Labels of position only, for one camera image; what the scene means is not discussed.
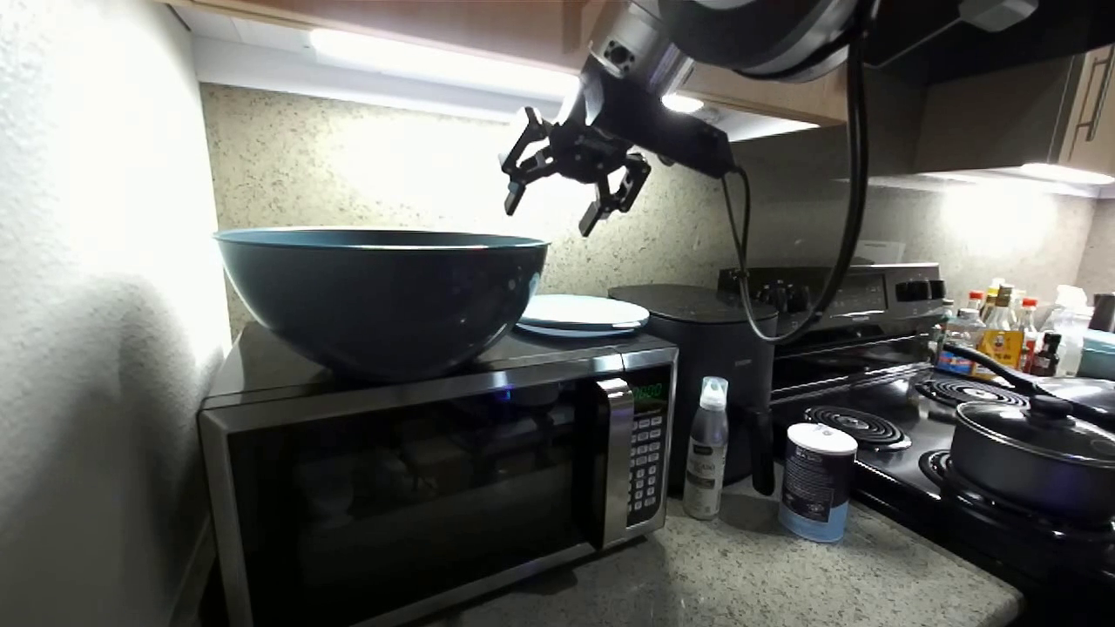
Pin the under-cabinet light bar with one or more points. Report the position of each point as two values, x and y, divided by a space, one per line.
372 68

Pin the large blue bowl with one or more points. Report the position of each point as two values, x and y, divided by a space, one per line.
386 305

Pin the black pot with lid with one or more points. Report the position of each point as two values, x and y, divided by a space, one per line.
1049 451

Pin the black electric stove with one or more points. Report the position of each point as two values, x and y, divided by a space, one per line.
872 366

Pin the yellow oil bottle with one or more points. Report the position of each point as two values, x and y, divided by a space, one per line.
1002 335

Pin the black range hood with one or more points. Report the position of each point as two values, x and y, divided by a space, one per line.
945 39

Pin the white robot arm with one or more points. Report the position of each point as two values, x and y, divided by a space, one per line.
760 39

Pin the black air fryer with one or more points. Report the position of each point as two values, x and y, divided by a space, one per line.
716 338

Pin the right wooden upper cabinet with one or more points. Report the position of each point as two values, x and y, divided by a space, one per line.
1085 129

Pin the white jug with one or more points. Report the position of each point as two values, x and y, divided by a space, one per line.
1064 328

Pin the red capped sauce bottle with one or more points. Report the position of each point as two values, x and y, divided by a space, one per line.
1029 334

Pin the white plate blue rim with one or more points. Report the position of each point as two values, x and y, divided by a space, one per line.
578 319

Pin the black stainless microwave oven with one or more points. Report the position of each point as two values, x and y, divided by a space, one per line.
353 505

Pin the white spray bottle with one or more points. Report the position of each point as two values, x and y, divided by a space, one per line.
709 451

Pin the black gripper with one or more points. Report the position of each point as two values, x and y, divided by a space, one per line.
618 106

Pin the blue canister white lid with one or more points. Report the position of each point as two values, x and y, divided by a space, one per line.
818 484

